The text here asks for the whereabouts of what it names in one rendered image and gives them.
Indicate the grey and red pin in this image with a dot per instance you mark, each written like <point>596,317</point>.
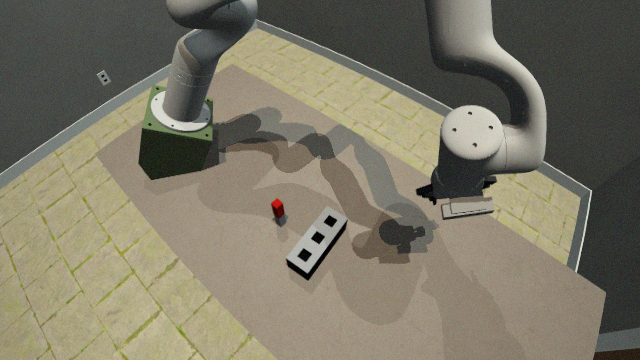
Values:
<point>278,211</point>

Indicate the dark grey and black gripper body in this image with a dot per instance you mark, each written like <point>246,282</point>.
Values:
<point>439,190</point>

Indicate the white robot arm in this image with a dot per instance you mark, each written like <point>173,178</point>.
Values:
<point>461,41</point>

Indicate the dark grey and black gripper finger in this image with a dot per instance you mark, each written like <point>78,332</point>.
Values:
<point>489,180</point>
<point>423,191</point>

